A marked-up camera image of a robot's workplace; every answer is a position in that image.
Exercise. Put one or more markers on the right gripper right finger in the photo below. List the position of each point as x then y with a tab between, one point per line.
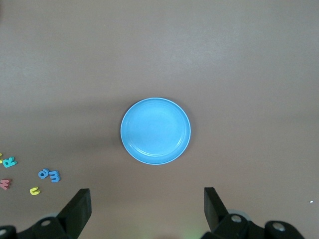
216	216

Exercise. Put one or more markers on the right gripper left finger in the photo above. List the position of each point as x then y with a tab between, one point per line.
74	214

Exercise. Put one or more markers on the yellow foam letter n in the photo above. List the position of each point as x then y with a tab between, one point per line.
32	191

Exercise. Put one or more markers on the pink foam letter M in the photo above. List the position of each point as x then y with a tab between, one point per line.
5	184

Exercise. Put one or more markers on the teal foam letter R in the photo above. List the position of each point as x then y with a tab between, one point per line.
9	162

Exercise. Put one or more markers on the blue plate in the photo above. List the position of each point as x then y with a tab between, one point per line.
155	131

